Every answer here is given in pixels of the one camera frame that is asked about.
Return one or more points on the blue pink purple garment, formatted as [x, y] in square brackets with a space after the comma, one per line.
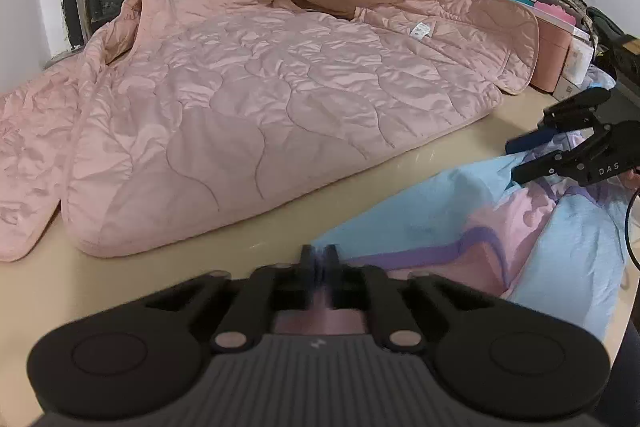
[450, 217]

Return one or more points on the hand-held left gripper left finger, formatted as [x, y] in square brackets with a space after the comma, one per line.
[308, 259]

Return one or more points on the large pink box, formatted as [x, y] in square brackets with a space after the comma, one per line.
[550, 52]

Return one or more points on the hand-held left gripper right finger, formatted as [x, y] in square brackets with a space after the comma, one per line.
[332, 259]

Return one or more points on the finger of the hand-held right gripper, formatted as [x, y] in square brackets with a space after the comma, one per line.
[530, 142]
[537, 172]

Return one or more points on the small white box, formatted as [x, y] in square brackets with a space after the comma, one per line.
[575, 62]

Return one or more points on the pink quilted jacket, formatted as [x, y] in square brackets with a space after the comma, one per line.
[260, 107]

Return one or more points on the dark patterned bag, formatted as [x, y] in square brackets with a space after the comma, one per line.
[575, 4]

